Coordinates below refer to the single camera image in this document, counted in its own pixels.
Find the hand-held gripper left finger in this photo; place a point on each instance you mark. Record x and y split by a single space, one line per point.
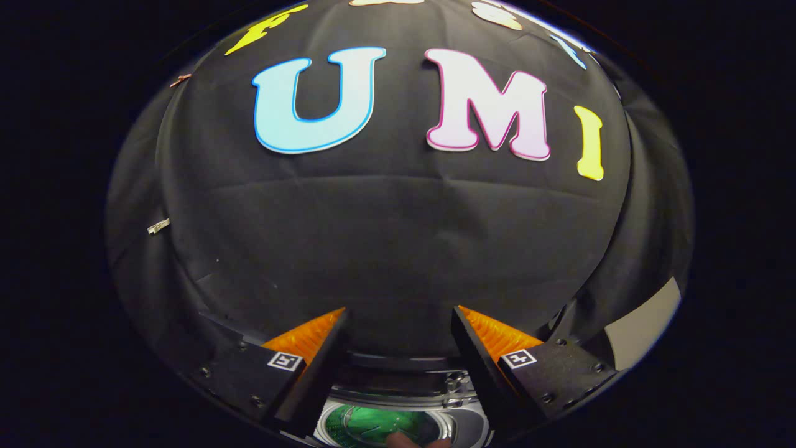
320 373

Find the black backdrop cloth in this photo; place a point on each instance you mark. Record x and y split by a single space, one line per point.
385 236

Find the green polo shirt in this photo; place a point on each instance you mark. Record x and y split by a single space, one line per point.
373 423

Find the grey cabinet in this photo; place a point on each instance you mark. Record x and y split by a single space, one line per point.
643 323

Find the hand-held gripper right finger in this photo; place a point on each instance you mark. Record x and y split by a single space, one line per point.
479 373

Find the copper clothes peg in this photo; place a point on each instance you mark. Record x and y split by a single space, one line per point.
180 79

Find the white clothes peg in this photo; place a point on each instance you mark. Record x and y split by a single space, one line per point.
158 226

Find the grey washing machine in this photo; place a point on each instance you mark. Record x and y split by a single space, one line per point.
463 429

